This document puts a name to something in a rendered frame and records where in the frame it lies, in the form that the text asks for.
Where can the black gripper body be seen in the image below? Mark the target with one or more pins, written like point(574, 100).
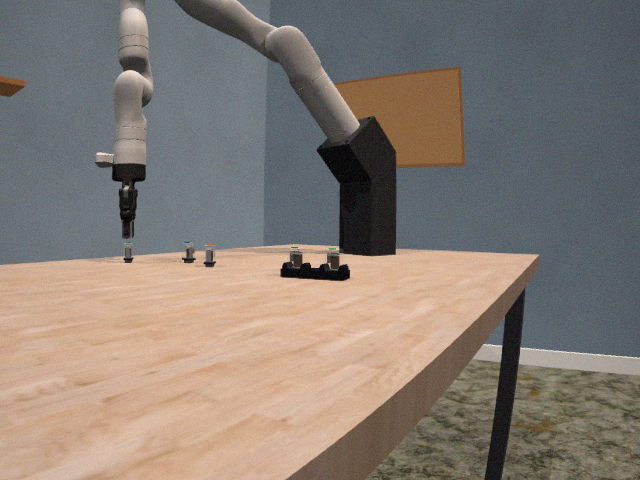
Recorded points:
point(128, 174)

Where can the black rack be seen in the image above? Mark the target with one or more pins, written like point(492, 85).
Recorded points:
point(306, 272)

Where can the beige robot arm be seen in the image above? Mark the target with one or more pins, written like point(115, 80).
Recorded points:
point(133, 89)

